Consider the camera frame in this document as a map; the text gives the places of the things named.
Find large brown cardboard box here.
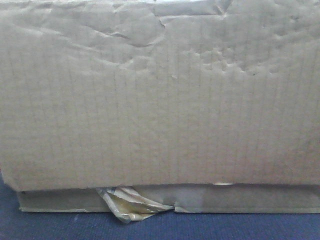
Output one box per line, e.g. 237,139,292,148
0,0,320,214

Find peeling clear packing tape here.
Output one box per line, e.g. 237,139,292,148
96,187,175,224

